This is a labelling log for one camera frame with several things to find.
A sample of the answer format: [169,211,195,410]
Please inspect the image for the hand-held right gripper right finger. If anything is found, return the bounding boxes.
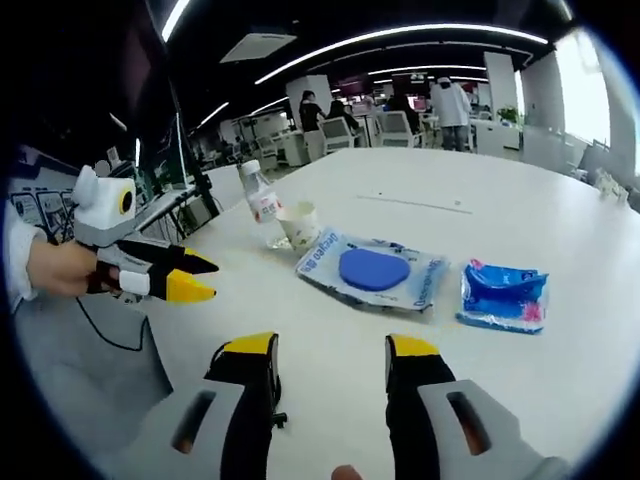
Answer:
[384,333,571,480]

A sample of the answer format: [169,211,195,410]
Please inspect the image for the white paper cup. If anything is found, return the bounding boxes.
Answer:
[275,200,325,250]

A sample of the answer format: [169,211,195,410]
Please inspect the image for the white table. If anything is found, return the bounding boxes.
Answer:
[133,146,640,480]

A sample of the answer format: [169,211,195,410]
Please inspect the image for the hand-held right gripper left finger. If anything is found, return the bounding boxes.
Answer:
[107,330,281,480]

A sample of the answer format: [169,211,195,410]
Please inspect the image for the clear bag with blue disc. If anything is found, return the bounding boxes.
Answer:
[293,226,449,313]

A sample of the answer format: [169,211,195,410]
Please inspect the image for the white mesh office chair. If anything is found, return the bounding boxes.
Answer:
[381,109,422,148]
[321,116,360,155]

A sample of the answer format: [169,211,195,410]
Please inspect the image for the clear plastic water bottle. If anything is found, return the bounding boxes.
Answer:
[236,159,285,242]

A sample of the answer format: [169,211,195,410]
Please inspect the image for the ceiling air conditioner unit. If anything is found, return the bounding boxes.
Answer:
[218,31,300,65]

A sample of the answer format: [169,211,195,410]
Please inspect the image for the black tripod stand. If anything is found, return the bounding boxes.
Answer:
[168,83,222,217]

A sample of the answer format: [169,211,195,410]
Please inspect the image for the small white figurines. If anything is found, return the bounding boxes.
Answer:
[593,168,630,202]

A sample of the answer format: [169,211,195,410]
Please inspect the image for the person's left hand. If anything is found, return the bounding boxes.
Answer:
[27,238,124,298]

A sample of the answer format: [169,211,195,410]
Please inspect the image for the blue tissue pack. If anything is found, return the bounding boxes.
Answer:
[454,258,551,336]

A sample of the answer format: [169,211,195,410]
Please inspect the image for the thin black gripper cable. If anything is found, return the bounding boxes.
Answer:
[73,293,157,352]

